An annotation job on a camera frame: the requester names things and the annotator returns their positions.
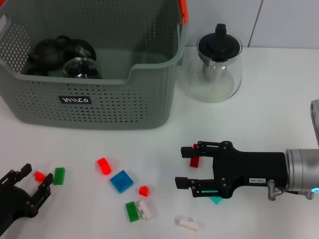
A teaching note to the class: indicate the dark red long brick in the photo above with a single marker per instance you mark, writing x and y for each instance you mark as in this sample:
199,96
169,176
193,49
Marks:
195,162

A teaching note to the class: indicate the green two-stud brick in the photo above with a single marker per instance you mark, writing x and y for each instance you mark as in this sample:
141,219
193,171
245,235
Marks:
59,176
132,211

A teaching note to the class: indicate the grey-green perforated storage bin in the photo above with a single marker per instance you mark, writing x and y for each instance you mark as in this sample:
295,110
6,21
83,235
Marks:
112,107

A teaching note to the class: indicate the glass teacup black holder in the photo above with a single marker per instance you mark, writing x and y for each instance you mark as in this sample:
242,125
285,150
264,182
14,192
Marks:
87,49
82,67

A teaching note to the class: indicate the dark clay teapot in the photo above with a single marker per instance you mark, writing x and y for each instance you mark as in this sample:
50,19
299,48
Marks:
46,52

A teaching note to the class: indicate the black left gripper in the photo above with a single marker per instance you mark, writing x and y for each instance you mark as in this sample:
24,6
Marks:
13,204

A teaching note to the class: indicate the teal square brick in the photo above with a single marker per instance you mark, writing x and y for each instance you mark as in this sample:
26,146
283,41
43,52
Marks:
215,200

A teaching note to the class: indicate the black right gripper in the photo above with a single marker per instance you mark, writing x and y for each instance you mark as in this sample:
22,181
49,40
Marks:
249,169

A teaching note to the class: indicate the blue square brick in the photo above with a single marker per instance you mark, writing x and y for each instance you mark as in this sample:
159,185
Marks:
121,181

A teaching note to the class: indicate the white two-stud brick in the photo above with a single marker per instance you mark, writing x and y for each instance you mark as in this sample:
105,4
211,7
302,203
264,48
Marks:
188,224
145,210

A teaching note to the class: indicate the bright red curved brick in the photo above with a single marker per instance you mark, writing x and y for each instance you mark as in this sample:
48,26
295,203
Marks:
104,166

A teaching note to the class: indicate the glass teapot black lid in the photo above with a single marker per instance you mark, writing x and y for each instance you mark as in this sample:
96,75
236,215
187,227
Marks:
219,44

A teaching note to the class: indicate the small red brick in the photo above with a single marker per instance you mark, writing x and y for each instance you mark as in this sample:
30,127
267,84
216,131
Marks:
39,176
144,191

